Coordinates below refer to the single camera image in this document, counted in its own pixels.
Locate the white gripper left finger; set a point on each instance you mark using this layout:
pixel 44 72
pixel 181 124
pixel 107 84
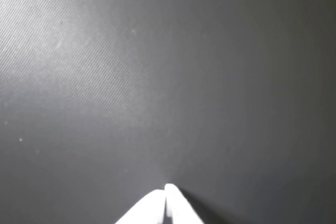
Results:
pixel 149 208

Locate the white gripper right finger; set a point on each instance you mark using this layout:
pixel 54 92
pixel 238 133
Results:
pixel 181 208

